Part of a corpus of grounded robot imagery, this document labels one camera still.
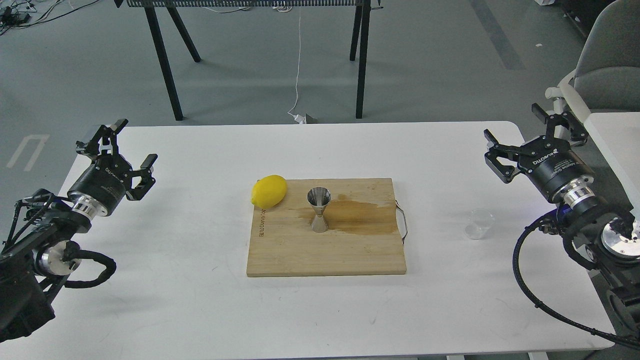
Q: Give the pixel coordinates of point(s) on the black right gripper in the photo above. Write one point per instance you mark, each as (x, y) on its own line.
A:
(548, 161)

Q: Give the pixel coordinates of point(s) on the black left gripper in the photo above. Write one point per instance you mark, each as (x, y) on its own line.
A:
(110, 178)

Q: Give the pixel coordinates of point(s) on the small clear glass beaker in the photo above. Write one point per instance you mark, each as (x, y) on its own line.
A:
(480, 221)

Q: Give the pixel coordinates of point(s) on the steel double jigger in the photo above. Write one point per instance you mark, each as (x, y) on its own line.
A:
(319, 198)

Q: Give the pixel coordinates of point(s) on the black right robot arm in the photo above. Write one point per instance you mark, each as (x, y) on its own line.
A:
(597, 235)

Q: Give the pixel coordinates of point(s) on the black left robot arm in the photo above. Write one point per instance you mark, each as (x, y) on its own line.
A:
(39, 257)

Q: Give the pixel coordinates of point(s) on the white side table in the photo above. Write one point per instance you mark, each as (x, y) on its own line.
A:
(617, 135)

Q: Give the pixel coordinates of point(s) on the grey office chair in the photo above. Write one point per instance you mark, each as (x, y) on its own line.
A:
(607, 75)

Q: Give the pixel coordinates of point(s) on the yellow lemon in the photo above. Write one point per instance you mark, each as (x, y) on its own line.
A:
(268, 191)

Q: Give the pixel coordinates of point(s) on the bamboo cutting board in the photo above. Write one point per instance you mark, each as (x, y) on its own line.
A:
(362, 236)

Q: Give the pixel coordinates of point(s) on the black metal frame table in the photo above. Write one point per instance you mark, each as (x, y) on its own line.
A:
(236, 34)

